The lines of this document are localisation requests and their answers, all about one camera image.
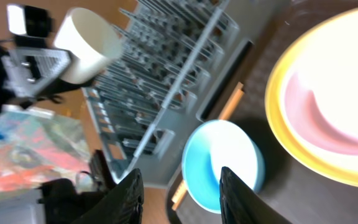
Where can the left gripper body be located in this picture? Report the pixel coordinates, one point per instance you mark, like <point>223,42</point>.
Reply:
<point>10,88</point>

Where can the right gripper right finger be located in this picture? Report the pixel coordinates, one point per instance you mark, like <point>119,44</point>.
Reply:
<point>240,205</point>

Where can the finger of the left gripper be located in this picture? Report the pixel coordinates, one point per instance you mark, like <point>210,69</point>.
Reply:
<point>53,91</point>
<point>36,71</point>

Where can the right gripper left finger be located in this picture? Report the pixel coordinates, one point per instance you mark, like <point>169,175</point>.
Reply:
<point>122,205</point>

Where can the white cup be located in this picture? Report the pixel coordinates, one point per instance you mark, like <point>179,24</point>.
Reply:
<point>92,41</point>

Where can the white pink bowl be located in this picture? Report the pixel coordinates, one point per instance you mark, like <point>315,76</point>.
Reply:
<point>319,95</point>

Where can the grey dishwasher rack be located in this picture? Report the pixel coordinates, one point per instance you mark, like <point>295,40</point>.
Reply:
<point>177,57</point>

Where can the wooden chopstick left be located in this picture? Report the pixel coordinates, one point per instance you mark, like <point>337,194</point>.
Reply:
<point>179,196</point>

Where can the wooden chopstick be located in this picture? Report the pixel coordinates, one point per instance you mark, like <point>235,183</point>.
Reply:
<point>179,196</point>
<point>232,105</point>

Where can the wooden chopstick right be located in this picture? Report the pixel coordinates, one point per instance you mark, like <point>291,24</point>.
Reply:
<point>232,105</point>

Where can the brown serving tray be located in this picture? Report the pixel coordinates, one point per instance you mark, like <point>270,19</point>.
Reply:
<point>291,189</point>

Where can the blue bowl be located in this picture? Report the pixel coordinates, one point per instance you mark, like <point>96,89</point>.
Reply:
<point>211,146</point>

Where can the yellow plate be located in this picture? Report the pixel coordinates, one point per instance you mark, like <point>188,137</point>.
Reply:
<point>280,33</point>

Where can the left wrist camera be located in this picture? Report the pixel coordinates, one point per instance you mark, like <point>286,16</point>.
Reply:
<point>28,21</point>

